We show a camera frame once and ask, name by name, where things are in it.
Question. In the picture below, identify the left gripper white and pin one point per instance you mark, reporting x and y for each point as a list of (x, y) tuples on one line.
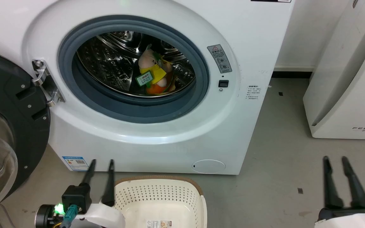
[(106, 217)]

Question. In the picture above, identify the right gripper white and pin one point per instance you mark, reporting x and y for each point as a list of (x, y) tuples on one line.
[(344, 220)]

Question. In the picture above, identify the orange yellow plush toy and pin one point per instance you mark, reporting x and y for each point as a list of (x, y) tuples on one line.
[(157, 68)]

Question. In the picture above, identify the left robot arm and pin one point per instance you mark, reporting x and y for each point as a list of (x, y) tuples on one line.
[(44, 217)]

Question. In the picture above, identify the white perforated laundry basket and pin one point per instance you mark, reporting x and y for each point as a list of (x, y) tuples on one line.
[(157, 199)]

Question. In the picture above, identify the printed basket label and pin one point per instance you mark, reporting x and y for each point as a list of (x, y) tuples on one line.
[(159, 224)]

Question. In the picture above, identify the green plush toy tag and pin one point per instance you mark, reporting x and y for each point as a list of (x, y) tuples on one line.
[(144, 78)]

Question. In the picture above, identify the white front-load washing machine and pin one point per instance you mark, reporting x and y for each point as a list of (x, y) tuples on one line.
[(258, 38)]

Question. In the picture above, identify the blue energy label sticker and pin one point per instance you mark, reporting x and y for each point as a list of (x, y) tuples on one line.
[(74, 163)]

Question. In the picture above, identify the grey rubber door gasket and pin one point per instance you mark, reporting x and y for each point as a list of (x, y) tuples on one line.
[(138, 109)]

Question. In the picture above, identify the white air purifier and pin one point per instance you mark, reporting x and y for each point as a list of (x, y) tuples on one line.
[(350, 95)]

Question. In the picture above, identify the round white filter cover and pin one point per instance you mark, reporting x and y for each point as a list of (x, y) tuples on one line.
[(208, 166)]

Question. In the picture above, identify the chrome door hinge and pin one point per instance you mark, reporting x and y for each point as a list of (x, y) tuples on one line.
[(44, 79)]

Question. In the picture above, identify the steel washer drum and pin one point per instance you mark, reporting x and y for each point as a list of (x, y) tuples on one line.
[(109, 63)]

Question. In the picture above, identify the dark round washer door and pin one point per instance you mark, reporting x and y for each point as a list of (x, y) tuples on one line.
[(8, 95)]

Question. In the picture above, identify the small printed text label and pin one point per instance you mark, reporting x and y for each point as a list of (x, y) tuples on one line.
[(252, 92)]

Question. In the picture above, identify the black door lock socket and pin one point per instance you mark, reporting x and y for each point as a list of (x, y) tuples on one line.
[(223, 84)]

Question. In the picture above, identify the grey warning sticker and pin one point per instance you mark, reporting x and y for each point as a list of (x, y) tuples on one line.
[(219, 58)]

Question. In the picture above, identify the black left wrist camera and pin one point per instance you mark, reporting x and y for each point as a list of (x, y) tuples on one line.
[(76, 196)]

